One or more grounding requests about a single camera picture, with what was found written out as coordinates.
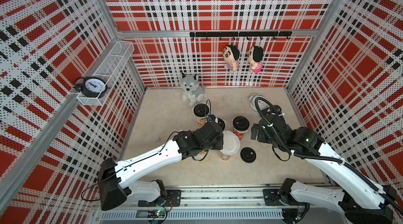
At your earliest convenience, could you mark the black cup lid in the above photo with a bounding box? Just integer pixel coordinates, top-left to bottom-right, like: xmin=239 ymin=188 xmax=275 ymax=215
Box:
xmin=193 ymin=103 xmax=210 ymax=118

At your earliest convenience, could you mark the black lid front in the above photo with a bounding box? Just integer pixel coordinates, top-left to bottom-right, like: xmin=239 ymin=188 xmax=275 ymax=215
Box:
xmin=240 ymin=147 xmax=257 ymax=163

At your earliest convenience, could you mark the yellow-red paper cup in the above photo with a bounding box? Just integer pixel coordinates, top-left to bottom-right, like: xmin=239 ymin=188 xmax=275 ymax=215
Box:
xmin=196 ymin=116 xmax=208 ymax=128

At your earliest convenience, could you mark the red paper cup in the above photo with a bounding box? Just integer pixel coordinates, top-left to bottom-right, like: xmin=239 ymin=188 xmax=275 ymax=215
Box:
xmin=220 ymin=153 xmax=231 ymax=161
xmin=234 ymin=129 xmax=247 ymax=141

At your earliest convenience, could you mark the red paper cup front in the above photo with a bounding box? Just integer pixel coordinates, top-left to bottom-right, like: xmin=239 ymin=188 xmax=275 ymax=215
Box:
xmin=234 ymin=129 xmax=247 ymax=141

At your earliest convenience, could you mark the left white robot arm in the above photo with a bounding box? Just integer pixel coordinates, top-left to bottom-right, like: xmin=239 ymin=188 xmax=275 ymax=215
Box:
xmin=98 ymin=121 xmax=224 ymax=211

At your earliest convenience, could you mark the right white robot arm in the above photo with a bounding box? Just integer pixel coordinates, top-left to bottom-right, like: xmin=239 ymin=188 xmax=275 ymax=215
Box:
xmin=251 ymin=113 xmax=403 ymax=224

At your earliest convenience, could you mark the silver alarm clock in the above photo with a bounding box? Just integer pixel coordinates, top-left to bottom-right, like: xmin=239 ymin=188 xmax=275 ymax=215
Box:
xmin=248 ymin=93 xmax=270 ymax=112

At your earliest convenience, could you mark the grey white husky plush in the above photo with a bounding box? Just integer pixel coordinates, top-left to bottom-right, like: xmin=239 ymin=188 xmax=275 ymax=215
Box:
xmin=181 ymin=73 xmax=205 ymax=107

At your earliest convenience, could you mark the boy doll pink shirt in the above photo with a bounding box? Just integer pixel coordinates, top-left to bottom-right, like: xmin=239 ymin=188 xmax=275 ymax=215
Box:
xmin=247 ymin=46 xmax=263 ymax=74

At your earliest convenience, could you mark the boy doll striped shirt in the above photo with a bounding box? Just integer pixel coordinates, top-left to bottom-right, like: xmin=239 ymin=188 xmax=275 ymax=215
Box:
xmin=223 ymin=45 xmax=240 ymax=72

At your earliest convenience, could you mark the black round clock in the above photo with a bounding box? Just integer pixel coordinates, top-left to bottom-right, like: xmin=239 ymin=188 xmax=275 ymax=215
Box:
xmin=73 ymin=77 xmax=108 ymax=98

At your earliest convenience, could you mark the metal base rail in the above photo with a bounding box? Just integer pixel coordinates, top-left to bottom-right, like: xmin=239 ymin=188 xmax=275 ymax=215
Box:
xmin=89 ymin=185 xmax=348 ymax=224

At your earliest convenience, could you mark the black hook rail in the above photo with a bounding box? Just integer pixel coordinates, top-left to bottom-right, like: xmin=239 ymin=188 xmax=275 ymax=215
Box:
xmin=190 ymin=31 xmax=292 ymax=38

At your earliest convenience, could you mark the white wire basket shelf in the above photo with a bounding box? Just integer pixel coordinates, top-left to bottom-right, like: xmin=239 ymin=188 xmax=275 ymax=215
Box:
xmin=77 ymin=40 xmax=134 ymax=106

